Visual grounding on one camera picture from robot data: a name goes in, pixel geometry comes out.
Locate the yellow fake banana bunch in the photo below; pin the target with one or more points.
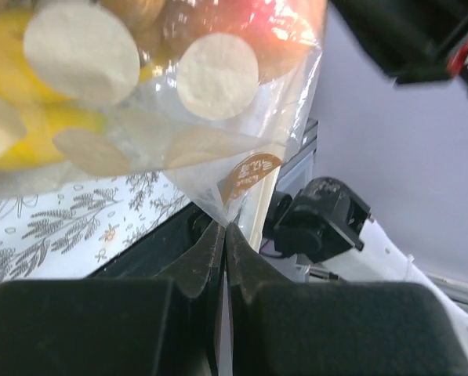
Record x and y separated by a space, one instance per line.
43 111

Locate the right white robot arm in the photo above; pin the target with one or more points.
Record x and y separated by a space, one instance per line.
331 225

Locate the clear polka dot zip bag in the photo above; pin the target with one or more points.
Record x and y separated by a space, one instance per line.
204 120

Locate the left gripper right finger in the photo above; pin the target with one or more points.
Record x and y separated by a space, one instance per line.
281 327

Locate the fake peach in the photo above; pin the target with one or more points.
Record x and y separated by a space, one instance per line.
282 33

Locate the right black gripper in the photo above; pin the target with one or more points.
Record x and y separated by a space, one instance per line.
411 41

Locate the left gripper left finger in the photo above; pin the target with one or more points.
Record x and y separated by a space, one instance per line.
163 325

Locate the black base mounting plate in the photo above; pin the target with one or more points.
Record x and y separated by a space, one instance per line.
190 248

